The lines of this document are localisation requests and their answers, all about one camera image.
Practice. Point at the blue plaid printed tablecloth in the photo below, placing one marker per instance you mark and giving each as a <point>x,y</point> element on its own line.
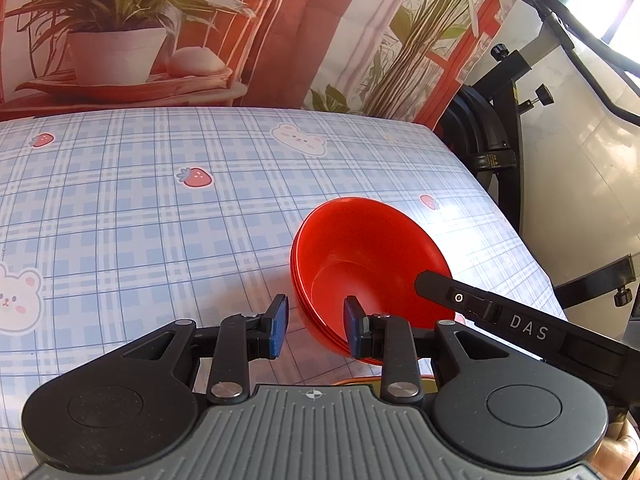
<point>150,220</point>

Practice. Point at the black exercise bike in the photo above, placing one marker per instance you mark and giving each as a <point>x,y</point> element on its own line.
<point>475,125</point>

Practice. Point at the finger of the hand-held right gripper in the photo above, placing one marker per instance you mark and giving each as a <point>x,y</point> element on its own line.
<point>450,294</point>

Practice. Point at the printed room scene backdrop cloth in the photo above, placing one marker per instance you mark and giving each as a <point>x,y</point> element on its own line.
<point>280,35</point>

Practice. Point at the orange square plate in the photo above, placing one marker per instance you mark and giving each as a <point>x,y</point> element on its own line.
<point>357,379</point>

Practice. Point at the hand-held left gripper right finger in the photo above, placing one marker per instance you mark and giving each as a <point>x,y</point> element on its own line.
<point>352,330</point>

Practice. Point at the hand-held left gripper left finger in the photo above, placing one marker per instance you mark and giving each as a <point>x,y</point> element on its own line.
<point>280,325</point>

